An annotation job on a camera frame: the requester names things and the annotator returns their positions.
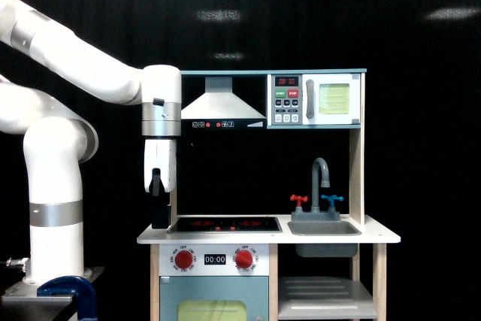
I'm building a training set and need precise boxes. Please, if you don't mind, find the right red oven knob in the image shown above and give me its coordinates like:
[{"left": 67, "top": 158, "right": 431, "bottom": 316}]
[{"left": 234, "top": 250, "right": 253, "bottom": 269}]

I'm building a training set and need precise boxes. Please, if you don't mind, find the black timer display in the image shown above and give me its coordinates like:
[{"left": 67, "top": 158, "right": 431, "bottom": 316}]
[{"left": 204, "top": 253, "right": 226, "bottom": 265}]

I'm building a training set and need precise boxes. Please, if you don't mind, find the left red oven knob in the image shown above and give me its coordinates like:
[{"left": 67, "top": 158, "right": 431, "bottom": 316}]
[{"left": 174, "top": 250, "right": 194, "bottom": 270}]

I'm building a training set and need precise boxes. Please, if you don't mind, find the grey sink basin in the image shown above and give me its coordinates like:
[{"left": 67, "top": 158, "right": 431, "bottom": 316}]
[{"left": 288, "top": 221, "right": 361, "bottom": 258}]

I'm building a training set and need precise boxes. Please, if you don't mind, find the black stovetop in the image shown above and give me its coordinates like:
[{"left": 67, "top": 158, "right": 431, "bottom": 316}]
[{"left": 169, "top": 216, "right": 281, "bottom": 233}]

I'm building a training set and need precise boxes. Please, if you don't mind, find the red tap handle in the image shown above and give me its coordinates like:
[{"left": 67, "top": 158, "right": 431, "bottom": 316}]
[{"left": 289, "top": 195, "right": 309, "bottom": 213}]

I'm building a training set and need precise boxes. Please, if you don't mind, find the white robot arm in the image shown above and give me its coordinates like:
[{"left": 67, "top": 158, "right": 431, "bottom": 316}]
[{"left": 1, "top": 0, "right": 181, "bottom": 286}]

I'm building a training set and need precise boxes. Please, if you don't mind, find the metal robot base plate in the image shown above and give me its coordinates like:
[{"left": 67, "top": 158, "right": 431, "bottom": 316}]
[{"left": 0, "top": 266, "right": 106, "bottom": 304}]

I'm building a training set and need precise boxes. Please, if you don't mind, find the wooden toy kitchen frame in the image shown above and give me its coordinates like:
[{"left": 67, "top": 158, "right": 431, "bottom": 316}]
[{"left": 138, "top": 68, "right": 400, "bottom": 320}]

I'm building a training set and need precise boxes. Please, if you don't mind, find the metal cable connector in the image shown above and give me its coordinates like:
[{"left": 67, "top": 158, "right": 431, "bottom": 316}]
[{"left": 5, "top": 257, "right": 29, "bottom": 268}]

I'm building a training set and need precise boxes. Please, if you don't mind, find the grey range hood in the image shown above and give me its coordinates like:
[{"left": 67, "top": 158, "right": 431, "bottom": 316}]
[{"left": 181, "top": 77, "right": 267, "bottom": 131}]

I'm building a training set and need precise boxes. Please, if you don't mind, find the red oven knob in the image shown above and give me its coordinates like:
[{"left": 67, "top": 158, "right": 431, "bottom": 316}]
[
  {"left": 234, "top": 250, "right": 253, "bottom": 269},
  {"left": 174, "top": 250, "right": 194, "bottom": 270}
]

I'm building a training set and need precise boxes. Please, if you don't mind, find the blue clamp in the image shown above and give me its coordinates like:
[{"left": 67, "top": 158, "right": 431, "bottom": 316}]
[{"left": 37, "top": 276, "right": 98, "bottom": 321}]

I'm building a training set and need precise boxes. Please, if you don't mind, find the grey lower shelf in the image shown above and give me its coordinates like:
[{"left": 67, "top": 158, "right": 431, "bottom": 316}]
[{"left": 278, "top": 277, "right": 377, "bottom": 320}]

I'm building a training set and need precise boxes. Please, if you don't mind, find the blue tap handle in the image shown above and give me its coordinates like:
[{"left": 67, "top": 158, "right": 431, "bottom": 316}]
[{"left": 321, "top": 195, "right": 344, "bottom": 213}]

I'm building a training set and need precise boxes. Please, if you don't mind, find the teal lower oven door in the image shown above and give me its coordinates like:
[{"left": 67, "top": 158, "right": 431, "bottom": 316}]
[{"left": 160, "top": 276, "right": 269, "bottom": 320}]

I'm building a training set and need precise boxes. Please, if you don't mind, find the grey microwave control panel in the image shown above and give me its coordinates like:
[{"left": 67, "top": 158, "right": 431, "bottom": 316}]
[{"left": 268, "top": 74, "right": 303, "bottom": 126}]

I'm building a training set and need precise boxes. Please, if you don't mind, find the grey faucet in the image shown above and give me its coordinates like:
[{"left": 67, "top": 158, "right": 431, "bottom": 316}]
[{"left": 310, "top": 157, "right": 330, "bottom": 213}]

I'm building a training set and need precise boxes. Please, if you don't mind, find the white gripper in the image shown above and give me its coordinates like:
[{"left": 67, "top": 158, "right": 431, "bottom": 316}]
[{"left": 144, "top": 139, "right": 177, "bottom": 229}]

